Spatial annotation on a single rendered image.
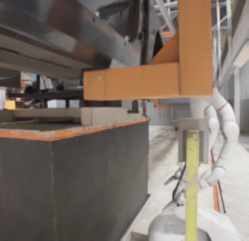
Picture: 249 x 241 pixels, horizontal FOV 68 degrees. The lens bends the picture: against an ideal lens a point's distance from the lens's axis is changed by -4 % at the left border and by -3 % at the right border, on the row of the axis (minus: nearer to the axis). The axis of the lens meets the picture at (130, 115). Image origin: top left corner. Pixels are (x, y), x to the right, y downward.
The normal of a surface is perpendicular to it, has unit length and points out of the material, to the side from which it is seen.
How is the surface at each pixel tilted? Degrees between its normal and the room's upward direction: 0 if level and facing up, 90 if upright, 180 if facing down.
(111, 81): 90
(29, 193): 90
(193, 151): 90
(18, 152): 90
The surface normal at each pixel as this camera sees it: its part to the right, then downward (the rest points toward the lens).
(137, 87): -0.37, 0.04
